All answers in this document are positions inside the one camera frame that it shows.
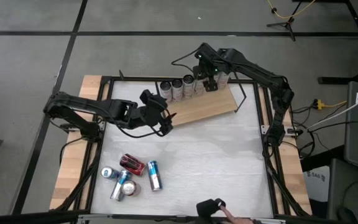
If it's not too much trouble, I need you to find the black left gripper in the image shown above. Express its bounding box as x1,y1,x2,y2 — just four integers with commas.
137,89,177,136

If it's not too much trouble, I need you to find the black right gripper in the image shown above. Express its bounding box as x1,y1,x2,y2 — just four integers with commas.
193,43,226,93

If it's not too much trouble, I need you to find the white Celsius Peach Vibe can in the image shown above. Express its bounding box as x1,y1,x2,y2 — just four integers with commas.
159,80,173,103
193,77,206,96
171,78,184,102
217,71,231,90
182,74,195,99

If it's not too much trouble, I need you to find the blue silver Red Bull can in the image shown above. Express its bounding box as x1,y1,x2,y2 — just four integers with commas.
146,160,163,192
110,169,132,202

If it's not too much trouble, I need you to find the dark red black-striped can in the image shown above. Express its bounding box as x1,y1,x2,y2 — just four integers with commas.
119,153,147,177

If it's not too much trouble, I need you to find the wooden tray board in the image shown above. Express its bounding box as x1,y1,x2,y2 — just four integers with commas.
154,79,247,127

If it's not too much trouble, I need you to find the red can with silver lid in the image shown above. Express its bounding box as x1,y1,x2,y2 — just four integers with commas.
121,179,142,197

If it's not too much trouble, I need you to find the small blue Red Bull can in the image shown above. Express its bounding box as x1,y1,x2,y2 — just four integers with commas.
100,166,121,181

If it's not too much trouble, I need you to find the black handheld controller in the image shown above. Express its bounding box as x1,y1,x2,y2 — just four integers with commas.
196,198,227,220

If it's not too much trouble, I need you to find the black tripod stand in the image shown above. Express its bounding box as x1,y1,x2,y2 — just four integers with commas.
265,17,296,42

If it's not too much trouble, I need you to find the person's hand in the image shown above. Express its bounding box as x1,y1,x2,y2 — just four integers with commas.
219,205,256,224

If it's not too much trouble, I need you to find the white printed cardboard box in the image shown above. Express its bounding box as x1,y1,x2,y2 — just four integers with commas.
303,166,331,203

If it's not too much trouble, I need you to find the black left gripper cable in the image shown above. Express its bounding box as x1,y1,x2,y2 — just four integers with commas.
116,119,167,139

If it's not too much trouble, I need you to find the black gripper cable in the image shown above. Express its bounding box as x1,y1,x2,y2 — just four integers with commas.
116,119,167,139
171,49,202,75

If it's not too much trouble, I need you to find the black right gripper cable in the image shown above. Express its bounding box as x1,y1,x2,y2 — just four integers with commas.
171,49,202,75

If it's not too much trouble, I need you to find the yellow extension cable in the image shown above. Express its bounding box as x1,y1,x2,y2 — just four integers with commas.
313,98,348,110
265,0,317,19

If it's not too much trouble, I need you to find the black floor stand frame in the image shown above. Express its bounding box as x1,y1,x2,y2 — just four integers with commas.
290,0,358,85

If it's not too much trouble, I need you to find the white cable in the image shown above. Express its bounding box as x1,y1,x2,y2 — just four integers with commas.
306,88,358,131

